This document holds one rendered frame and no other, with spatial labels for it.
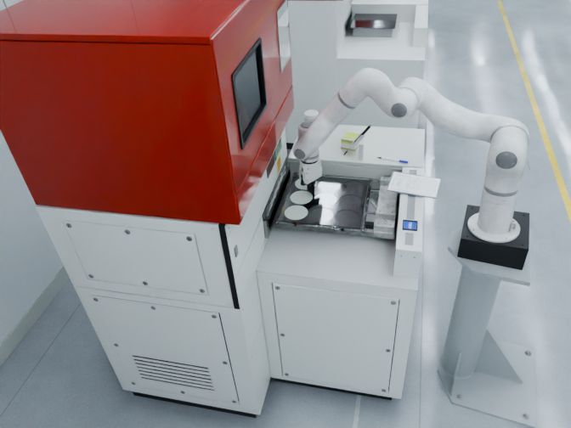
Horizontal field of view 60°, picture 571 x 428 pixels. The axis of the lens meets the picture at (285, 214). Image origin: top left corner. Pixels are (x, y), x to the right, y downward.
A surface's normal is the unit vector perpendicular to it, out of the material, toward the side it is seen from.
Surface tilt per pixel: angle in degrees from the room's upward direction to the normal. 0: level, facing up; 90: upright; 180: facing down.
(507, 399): 0
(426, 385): 0
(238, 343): 90
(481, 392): 0
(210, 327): 90
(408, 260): 90
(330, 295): 90
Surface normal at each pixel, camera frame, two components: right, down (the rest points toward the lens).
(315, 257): -0.07, -0.78
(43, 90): -0.22, 0.62
